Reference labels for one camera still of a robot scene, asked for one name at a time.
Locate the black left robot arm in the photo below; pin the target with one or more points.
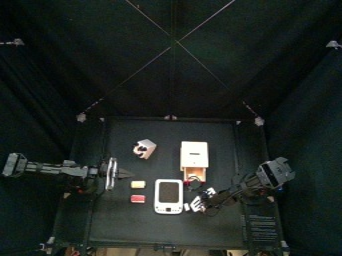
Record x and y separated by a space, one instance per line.
48 168

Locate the white toy kitchen scale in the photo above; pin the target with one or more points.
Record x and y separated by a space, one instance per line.
169 196

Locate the wooden toy box red front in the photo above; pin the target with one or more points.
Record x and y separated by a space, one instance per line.
194 156

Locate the yellow topped toy sushi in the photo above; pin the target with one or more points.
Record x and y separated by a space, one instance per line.
138 184

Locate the grey frame corner bracket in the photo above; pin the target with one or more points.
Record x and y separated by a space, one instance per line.
333 44
259 121
170 117
16 42
80 117

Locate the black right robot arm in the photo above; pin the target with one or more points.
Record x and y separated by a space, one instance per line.
275 173

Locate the thin metal frame pole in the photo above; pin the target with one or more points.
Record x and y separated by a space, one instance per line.
173 76

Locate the red topped toy sushi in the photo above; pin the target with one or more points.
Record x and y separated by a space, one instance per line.
138 199

